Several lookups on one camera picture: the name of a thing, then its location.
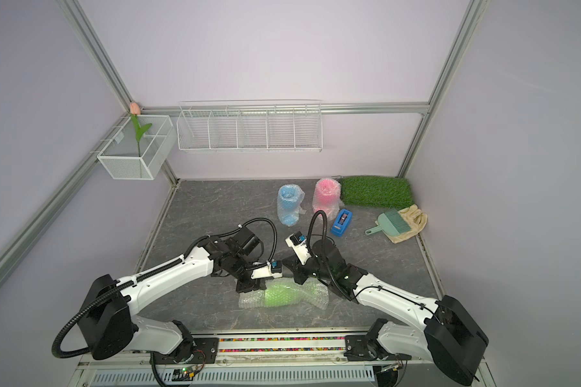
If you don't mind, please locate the bubble wrap sheet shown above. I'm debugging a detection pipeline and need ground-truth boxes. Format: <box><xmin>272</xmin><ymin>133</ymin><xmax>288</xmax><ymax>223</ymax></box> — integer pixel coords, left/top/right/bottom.
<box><xmin>276</xmin><ymin>183</ymin><xmax>307</xmax><ymax>227</ymax></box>
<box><xmin>311</xmin><ymin>177</ymin><xmax>343</xmax><ymax>222</ymax></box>
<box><xmin>238</xmin><ymin>277</ymin><xmax>329</xmax><ymax>310</ymax></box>

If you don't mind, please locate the blue tape dispenser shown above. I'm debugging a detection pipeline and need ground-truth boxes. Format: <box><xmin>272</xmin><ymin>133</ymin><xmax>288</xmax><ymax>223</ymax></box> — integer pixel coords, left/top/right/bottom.
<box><xmin>331</xmin><ymin>209</ymin><xmax>353</xmax><ymax>236</ymax></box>

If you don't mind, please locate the pink plastic wine glass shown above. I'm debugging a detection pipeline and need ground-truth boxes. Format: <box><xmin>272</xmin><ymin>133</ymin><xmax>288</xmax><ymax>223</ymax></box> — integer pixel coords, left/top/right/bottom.
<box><xmin>314</xmin><ymin>180</ymin><xmax>341</xmax><ymax>214</ymax></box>

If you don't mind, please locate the green plastic wine glass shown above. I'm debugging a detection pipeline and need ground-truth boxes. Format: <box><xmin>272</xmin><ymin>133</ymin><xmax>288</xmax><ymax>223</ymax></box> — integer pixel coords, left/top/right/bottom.
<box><xmin>264</xmin><ymin>284</ymin><xmax>303</xmax><ymax>307</ymax></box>

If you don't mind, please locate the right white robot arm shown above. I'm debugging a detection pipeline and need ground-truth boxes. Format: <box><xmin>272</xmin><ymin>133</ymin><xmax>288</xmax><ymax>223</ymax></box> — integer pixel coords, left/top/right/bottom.
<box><xmin>283</xmin><ymin>231</ymin><xmax>489</xmax><ymax>386</ymax></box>

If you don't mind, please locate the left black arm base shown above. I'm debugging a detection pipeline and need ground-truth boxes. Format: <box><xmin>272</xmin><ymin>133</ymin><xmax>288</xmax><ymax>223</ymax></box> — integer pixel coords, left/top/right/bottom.
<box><xmin>153</xmin><ymin>337</ymin><xmax>219</xmax><ymax>365</ymax></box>

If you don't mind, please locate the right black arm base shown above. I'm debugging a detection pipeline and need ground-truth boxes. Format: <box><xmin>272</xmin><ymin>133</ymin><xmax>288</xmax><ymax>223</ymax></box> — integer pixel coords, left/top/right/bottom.
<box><xmin>344</xmin><ymin>335</ymin><xmax>412</xmax><ymax>361</ymax></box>

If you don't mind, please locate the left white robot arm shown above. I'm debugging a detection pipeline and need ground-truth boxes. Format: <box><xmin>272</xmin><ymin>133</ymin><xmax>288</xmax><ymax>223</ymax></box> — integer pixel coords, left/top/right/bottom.
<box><xmin>51</xmin><ymin>224</ymin><xmax>282</xmax><ymax>363</ymax></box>

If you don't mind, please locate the green dustpan brush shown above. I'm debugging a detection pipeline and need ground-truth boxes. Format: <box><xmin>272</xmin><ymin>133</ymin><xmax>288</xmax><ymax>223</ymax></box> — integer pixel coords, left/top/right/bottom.
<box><xmin>365</xmin><ymin>210</ymin><xmax>411</xmax><ymax>236</ymax></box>

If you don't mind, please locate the green artificial grass mat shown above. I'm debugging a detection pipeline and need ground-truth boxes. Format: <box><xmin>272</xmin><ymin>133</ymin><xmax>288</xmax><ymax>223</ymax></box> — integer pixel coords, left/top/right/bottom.
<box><xmin>340</xmin><ymin>176</ymin><xmax>415</xmax><ymax>210</ymax></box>

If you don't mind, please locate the beige cloth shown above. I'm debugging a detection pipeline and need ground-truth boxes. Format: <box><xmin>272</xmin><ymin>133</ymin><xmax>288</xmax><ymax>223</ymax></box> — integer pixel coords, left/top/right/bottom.
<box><xmin>388</xmin><ymin>205</ymin><xmax>428</xmax><ymax>243</ymax></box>

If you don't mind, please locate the artificial pink tulip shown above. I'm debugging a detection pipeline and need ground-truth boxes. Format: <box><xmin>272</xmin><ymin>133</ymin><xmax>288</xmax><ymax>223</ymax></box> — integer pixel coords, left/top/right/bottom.
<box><xmin>129</xmin><ymin>102</ymin><xmax>153</xmax><ymax>157</ymax></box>

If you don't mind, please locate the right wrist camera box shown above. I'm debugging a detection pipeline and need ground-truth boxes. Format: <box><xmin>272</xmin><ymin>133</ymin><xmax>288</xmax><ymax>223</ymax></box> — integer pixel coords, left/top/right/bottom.
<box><xmin>286</xmin><ymin>232</ymin><xmax>311</xmax><ymax>265</ymax></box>

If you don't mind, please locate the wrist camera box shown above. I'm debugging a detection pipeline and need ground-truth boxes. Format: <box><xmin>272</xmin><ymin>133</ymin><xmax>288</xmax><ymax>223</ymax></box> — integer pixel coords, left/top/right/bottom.
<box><xmin>251</xmin><ymin>261</ymin><xmax>282</xmax><ymax>279</ymax></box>
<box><xmin>286</xmin><ymin>232</ymin><xmax>311</xmax><ymax>265</ymax></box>

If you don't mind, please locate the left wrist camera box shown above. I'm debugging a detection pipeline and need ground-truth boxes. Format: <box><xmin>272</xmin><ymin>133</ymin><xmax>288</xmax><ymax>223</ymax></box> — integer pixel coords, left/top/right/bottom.
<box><xmin>251</xmin><ymin>261</ymin><xmax>282</xmax><ymax>279</ymax></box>

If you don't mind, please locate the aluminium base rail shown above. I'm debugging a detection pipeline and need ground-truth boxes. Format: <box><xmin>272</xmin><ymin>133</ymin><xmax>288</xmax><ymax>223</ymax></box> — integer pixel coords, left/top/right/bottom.
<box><xmin>67</xmin><ymin>328</ymin><xmax>497</xmax><ymax>387</ymax></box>

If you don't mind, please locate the white slotted cable duct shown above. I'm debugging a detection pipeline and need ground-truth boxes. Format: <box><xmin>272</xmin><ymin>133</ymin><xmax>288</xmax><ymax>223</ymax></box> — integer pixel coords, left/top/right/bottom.
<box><xmin>87</xmin><ymin>365</ymin><xmax>376</xmax><ymax>386</ymax></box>

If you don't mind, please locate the white wire wall shelf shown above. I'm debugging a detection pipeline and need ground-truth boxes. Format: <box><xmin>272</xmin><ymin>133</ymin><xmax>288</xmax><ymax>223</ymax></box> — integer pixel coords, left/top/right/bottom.
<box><xmin>177</xmin><ymin>99</ymin><xmax>323</xmax><ymax>153</ymax></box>

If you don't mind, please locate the white mesh wall basket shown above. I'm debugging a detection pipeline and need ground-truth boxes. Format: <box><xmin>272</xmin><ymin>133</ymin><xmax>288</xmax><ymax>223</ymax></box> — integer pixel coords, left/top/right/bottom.
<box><xmin>97</xmin><ymin>114</ymin><xmax>178</xmax><ymax>181</ymax></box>

